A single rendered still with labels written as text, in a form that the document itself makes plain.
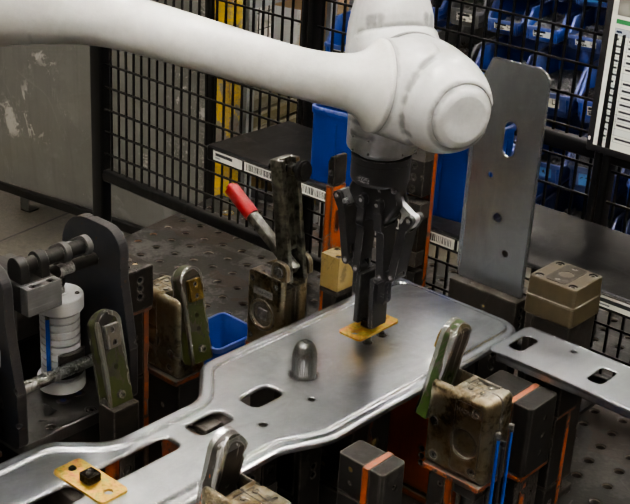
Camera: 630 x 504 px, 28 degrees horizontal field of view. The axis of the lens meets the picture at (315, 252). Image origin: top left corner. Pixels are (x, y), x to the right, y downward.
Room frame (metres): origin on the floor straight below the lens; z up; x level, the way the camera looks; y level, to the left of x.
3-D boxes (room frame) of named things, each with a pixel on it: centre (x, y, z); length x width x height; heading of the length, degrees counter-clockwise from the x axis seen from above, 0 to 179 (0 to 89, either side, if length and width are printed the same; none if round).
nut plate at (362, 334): (1.47, -0.08, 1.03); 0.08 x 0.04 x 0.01; 140
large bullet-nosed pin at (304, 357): (1.38, 0.01, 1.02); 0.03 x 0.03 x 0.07
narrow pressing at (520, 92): (1.67, -0.26, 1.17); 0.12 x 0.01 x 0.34; 50
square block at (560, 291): (1.60, -0.35, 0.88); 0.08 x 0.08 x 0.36; 50
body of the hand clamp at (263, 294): (1.58, 0.05, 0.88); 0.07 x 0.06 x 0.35; 50
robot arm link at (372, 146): (1.47, -0.07, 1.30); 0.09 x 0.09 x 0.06
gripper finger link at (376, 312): (1.47, -0.09, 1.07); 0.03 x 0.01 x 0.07; 140
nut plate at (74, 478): (1.12, 0.23, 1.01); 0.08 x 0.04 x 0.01; 50
